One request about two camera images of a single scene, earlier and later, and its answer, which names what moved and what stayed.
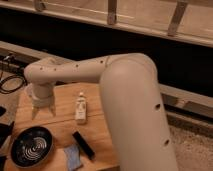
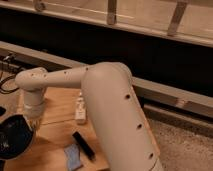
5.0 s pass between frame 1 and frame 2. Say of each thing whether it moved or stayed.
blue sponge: stayed
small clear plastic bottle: stayed
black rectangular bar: stayed
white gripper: moved
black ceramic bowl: moved
